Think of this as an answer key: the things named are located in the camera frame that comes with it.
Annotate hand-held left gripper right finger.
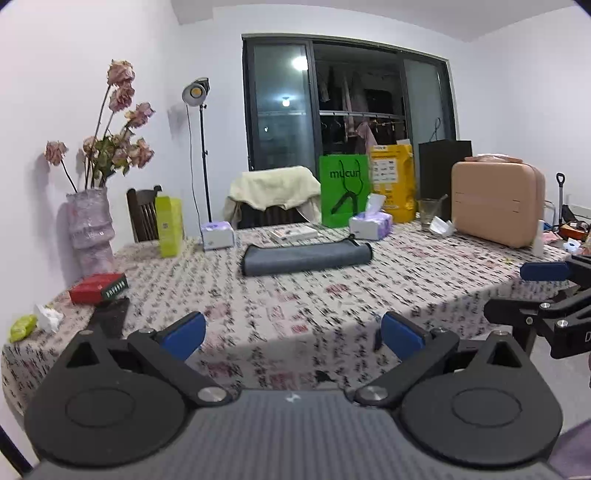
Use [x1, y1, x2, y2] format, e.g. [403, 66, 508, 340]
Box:
[355, 311, 533, 409]

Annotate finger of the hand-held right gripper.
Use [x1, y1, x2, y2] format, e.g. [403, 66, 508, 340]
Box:
[520, 254, 591, 296]
[483, 298, 561, 357]

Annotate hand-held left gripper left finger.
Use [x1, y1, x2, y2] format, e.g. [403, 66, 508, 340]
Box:
[59, 311, 234, 409]

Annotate clutter of small things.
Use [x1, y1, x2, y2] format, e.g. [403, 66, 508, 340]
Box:
[544, 203, 591, 259]

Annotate black flat object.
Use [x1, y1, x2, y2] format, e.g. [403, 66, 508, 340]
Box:
[86, 296, 131, 340]

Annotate pink hard case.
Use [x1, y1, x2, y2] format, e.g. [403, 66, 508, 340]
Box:
[451, 156, 546, 250]

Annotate red box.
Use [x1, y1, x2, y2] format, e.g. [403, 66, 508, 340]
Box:
[69, 272, 128, 305]

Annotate purple white tissue box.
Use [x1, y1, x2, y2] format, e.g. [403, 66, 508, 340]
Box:
[200, 221, 236, 251]
[349, 193, 393, 241]

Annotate yellow-green box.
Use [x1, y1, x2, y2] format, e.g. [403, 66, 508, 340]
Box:
[155, 196, 184, 258]

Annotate printed tablecloth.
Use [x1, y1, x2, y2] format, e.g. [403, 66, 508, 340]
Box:
[0, 220, 578, 418]

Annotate glass cup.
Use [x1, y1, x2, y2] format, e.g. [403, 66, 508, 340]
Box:
[417, 198, 442, 230]

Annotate dark wooden chair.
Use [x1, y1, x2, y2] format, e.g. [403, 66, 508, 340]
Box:
[126, 185, 163, 243]

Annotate crumpled white tissue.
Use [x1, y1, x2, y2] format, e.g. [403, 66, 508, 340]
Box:
[35, 303, 64, 334]

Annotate purple textured vase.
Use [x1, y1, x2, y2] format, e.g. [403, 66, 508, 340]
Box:
[65, 186, 116, 277]

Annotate flat white box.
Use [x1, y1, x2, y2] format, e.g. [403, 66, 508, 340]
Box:
[270, 226, 320, 243]

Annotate yellow paper bag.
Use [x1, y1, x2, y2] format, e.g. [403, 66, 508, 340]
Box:
[369, 143, 417, 223]

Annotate green paper bag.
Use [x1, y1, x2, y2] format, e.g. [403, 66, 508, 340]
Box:
[320, 154, 371, 229]

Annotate crumpled green wrapper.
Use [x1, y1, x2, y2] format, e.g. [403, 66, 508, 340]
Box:
[9, 314, 38, 343]

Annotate cream cloth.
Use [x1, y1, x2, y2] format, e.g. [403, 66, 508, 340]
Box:
[223, 165, 322, 226]

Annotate dried pink flowers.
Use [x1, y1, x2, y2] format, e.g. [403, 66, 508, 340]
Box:
[44, 59, 156, 195]

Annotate studio light on stand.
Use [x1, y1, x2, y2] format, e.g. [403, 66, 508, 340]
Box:
[181, 77, 214, 224]

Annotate dark glass window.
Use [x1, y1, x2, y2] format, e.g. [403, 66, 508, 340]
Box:
[242, 33, 461, 173]

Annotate black handle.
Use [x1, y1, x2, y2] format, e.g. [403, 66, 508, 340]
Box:
[555, 172, 567, 227]

